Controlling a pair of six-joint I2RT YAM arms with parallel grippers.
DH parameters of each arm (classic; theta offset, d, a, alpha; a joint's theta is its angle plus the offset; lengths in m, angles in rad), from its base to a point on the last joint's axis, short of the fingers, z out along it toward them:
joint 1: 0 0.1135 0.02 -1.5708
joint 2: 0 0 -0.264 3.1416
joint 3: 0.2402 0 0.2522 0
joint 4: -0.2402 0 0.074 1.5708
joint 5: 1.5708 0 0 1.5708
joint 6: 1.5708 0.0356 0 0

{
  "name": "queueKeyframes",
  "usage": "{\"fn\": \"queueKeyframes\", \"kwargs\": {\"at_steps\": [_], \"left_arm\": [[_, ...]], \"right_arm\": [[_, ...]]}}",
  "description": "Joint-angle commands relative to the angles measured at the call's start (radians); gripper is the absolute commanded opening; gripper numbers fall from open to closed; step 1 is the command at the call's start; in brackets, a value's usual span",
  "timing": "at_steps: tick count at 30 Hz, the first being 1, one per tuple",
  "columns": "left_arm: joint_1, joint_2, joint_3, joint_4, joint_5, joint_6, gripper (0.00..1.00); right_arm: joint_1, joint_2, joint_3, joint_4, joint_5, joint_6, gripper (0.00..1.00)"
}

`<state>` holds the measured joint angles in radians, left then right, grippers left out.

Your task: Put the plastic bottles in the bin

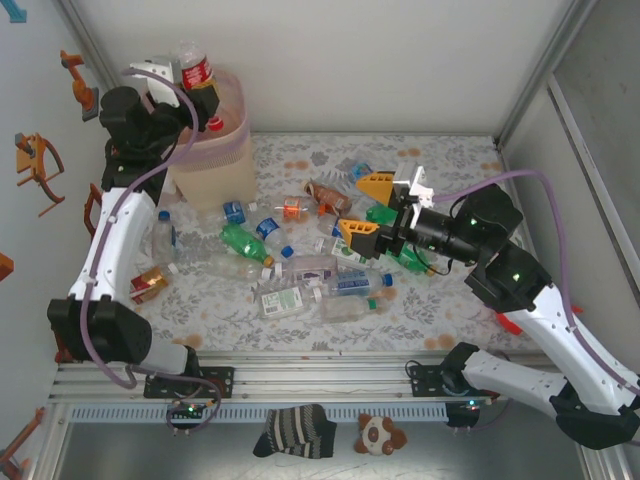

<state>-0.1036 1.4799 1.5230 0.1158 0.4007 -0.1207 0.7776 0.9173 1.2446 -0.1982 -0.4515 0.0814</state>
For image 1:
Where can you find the red gold label bottle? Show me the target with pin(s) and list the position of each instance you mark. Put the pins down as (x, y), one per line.
(147, 285)

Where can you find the brown plastic bottle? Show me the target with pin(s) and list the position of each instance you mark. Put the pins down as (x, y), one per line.
(330, 196)

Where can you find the lime picture label bottle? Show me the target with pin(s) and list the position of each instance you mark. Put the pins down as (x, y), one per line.
(340, 252)

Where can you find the aluminium frame post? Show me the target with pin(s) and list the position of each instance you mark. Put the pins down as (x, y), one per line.
(545, 65)
(95, 55)

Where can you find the clear bottle blue cap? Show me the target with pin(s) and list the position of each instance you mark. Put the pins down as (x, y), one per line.
(162, 240)

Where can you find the teal label clear bottle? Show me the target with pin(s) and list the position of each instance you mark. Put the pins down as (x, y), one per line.
(360, 170)

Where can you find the small LED circuit board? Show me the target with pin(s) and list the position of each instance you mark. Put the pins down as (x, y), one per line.
(470, 405)
(190, 410)

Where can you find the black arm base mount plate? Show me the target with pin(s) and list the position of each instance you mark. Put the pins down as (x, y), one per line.
(220, 382)
(425, 380)

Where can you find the orange claw gripper wall sticker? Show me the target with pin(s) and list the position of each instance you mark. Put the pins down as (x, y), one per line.
(35, 162)

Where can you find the pepsi label clear bottle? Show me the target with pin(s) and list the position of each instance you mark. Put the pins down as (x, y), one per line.
(327, 226)

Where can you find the striped black beige sock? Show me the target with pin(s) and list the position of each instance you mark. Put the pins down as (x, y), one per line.
(295, 430)

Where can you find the brown white plush toy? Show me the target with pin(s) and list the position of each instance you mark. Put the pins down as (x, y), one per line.
(377, 435)

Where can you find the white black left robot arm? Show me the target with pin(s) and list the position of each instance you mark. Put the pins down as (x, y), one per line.
(107, 240)

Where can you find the blue wall sticker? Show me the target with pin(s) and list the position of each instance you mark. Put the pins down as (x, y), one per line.
(17, 11)

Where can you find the beige bin with pink bag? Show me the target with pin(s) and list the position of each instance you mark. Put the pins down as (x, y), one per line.
(220, 170)

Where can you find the green bottle yellow cap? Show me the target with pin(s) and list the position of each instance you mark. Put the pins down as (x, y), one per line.
(242, 242)

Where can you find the clear unlabelled bottle white cap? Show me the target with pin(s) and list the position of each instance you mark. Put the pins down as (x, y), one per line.
(230, 265)

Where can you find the red label cola bottle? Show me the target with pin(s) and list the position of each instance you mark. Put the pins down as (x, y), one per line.
(192, 70)

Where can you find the blue text label water bottle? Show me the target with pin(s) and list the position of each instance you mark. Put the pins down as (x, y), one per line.
(352, 284)

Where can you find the aluminium rail frame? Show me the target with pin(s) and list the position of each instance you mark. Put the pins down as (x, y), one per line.
(320, 385)

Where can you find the white lidded plastic box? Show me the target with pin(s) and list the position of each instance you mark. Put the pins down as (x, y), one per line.
(172, 187)

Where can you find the purple label clear bottle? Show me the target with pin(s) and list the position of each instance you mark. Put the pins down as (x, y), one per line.
(310, 272)

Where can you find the orange label small bottle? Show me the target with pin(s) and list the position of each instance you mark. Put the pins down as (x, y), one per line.
(291, 209)

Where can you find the orange box machine wall sticker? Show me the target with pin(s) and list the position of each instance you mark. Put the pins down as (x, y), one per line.
(5, 267)

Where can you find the green white label square bottle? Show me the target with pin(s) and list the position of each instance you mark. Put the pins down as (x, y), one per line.
(280, 300)

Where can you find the red plush toy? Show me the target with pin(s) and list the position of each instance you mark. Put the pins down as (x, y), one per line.
(507, 322)

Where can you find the clear bottle green cap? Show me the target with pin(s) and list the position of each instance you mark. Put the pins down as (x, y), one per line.
(345, 309)

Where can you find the blue label bottle white cap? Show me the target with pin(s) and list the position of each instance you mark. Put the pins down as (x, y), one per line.
(233, 211)

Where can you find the green plastic soda bottle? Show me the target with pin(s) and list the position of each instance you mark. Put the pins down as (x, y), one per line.
(382, 212)

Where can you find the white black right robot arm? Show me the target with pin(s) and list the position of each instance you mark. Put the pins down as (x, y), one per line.
(550, 340)

